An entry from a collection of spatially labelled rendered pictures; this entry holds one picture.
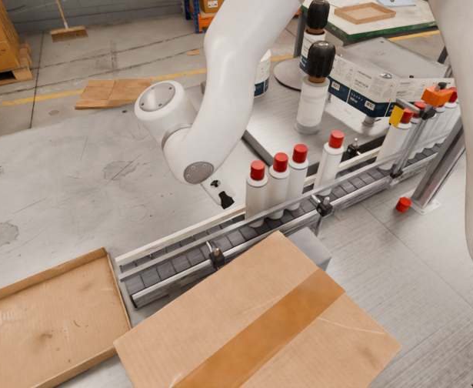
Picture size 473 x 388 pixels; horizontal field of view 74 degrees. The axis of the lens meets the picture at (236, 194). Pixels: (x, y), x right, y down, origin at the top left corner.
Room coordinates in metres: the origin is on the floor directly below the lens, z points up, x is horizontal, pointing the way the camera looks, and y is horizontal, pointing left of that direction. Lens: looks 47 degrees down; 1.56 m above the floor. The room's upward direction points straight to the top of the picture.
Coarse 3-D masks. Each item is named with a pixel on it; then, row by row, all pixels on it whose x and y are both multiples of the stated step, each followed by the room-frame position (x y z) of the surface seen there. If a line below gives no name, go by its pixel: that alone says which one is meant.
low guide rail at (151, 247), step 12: (360, 156) 0.75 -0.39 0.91; (372, 156) 0.78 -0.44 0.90; (312, 180) 0.66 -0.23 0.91; (216, 216) 0.51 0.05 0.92; (228, 216) 0.52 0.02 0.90; (192, 228) 0.48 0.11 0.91; (204, 228) 0.49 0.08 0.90; (168, 240) 0.44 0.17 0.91; (132, 252) 0.41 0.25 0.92; (144, 252) 0.41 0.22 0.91; (120, 264) 0.38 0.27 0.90
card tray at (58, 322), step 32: (96, 256) 0.44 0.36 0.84; (0, 288) 0.34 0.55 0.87; (32, 288) 0.35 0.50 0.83; (64, 288) 0.35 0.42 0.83; (96, 288) 0.35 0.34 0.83; (0, 320) 0.28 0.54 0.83; (32, 320) 0.28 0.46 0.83; (64, 320) 0.28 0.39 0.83; (96, 320) 0.28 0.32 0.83; (128, 320) 0.28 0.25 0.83; (0, 352) 0.21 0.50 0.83; (32, 352) 0.21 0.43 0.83; (64, 352) 0.21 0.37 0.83; (96, 352) 0.21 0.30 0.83; (0, 384) 0.15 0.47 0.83; (32, 384) 0.15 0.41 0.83
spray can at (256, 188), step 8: (256, 160) 0.54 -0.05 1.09; (256, 168) 0.52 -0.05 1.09; (264, 168) 0.52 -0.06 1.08; (248, 176) 0.53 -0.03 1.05; (256, 176) 0.51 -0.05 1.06; (264, 176) 0.52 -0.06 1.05; (248, 184) 0.51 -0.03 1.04; (256, 184) 0.51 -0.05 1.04; (264, 184) 0.51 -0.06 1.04; (248, 192) 0.51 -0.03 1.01; (256, 192) 0.50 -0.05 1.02; (264, 192) 0.51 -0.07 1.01; (248, 200) 0.51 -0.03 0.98; (256, 200) 0.50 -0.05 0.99; (264, 200) 0.51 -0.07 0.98; (248, 208) 0.51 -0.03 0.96; (256, 208) 0.50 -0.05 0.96; (264, 208) 0.51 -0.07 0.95; (248, 216) 0.51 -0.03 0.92; (256, 224) 0.50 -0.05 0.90
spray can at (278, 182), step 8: (280, 152) 0.57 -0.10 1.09; (280, 160) 0.54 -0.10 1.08; (272, 168) 0.56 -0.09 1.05; (280, 168) 0.54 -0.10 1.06; (288, 168) 0.56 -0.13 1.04; (272, 176) 0.54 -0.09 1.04; (280, 176) 0.53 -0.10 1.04; (288, 176) 0.54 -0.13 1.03; (272, 184) 0.53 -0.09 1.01; (280, 184) 0.53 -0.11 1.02; (272, 192) 0.53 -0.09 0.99; (280, 192) 0.53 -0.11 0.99; (272, 200) 0.53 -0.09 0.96; (280, 200) 0.53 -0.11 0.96; (272, 216) 0.53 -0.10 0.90; (280, 216) 0.53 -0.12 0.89
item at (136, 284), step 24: (360, 168) 0.74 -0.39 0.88; (336, 192) 0.63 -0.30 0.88; (240, 216) 0.54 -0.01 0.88; (288, 216) 0.54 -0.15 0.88; (192, 240) 0.46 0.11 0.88; (216, 240) 0.46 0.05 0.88; (240, 240) 0.46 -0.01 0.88; (168, 264) 0.39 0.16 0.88; (192, 264) 0.39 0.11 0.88; (144, 288) 0.33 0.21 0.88
